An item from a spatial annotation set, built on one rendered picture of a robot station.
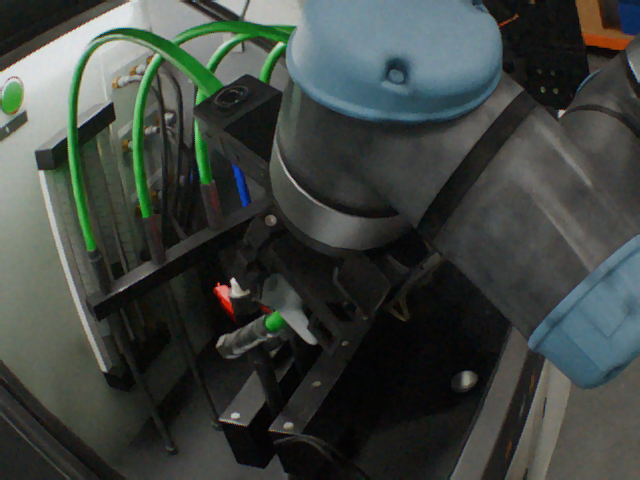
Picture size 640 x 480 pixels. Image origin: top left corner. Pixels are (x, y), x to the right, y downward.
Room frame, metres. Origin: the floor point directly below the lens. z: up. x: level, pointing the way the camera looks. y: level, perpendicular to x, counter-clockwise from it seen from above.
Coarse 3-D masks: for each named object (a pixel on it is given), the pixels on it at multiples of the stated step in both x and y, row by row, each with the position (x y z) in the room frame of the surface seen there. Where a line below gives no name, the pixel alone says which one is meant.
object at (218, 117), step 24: (216, 96) 0.46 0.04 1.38; (240, 96) 0.46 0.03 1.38; (264, 96) 0.45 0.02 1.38; (216, 120) 0.44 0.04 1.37; (240, 120) 0.44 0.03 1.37; (264, 120) 0.43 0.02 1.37; (216, 144) 0.45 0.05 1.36; (240, 144) 0.42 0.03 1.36; (264, 144) 0.41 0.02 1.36; (240, 168) 0.43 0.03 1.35; (264, 168) 0.39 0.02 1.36
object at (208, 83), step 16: (112, 32) 0.64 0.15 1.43; (128, 32) 0.61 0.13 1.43; (144, 32) 0.60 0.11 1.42; (96, 48) 0.67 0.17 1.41; (160, 48) 0.57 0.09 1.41; (176, 48) 0.57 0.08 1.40; (80, 64) 0.70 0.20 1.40; (176, 64) 0.56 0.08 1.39; (192, 64) 0.55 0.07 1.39; (80, 80) 0.72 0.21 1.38; (192, 80) 0.54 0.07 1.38; (208, 80) 0.53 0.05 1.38; (208, 96) 0.53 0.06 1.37; (80, 176) 0.77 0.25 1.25; (80, 192) 0.77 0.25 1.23; (80, 208) 0.77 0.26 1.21; (96, 256) 0.77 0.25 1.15; (304, 304) 0.50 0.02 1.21; (272, 320) 0.52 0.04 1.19
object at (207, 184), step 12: (276, 24) 0.82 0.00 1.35; (240, 36) 0.84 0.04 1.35; (252, 36) 0.83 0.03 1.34; (228, 48) 0.85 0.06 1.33; (216, 60) 0.85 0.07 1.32; (204, 96) 0.87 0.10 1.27; (204, 144) 0.87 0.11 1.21; (204, 156) 0.87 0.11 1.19; (204, 168) 0.87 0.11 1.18; (204, 180) 0.87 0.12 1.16; (204, 192) 0.87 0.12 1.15; (216, 192) 0.88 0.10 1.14; (204, 204) 0.88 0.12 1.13; (216, 204) 0.88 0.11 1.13; (216, 216) 0.87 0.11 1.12; (216, 228) 0.87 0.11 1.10
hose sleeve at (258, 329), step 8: (256, 320) 0.54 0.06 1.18; (264, 320) 0.53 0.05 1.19; (248, 328) 0.54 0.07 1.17; (256, 328) 0.53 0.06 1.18; (264, 328) 0.52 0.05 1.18; (232, 336) 0.56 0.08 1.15; (240, 336) 0.55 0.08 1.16; (248, 336) 0.54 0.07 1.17; (256, 336) 0.53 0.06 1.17; (264, 336) 0.53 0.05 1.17; (272, 336) 0.52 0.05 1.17; (232, 344) 0.56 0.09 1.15; (240, 344) 0.55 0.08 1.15; (248, 344) 0.54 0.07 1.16; (256, 344) 0.54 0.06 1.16; (232, 352) 0.57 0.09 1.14; (240, 352) 0.56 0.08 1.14
